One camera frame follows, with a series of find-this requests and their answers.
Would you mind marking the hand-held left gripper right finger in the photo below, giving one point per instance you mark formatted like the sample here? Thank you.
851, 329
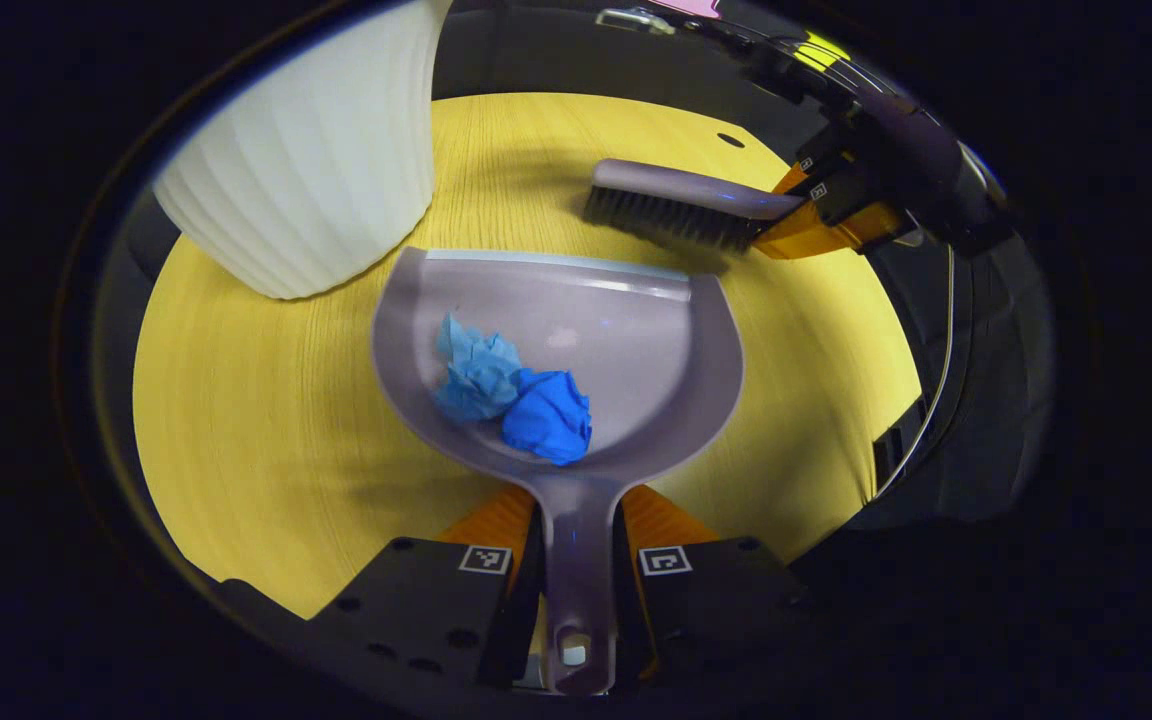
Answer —
716, 610

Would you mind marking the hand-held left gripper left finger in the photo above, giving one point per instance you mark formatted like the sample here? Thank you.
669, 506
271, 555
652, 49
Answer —
416, 600

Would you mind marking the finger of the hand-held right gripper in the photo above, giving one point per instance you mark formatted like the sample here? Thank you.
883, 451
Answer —
841, 198
821, 155

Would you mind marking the small mauve broom black bristles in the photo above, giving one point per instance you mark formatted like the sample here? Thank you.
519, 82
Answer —
676, 185

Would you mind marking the dark blue paper ball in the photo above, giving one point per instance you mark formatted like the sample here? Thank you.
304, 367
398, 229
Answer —
546, 415

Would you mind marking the light blue paper ball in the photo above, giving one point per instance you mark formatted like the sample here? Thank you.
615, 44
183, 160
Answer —
476, 375

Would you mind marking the mauve plastic dustpan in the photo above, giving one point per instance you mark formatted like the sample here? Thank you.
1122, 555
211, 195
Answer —
636, 360

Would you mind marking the white ribbed garbage bin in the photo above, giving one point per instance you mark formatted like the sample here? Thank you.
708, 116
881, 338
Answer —
316, 160

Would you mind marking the yellow wooden desktop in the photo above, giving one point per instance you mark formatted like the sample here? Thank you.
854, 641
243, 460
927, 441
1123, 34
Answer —
236, 420

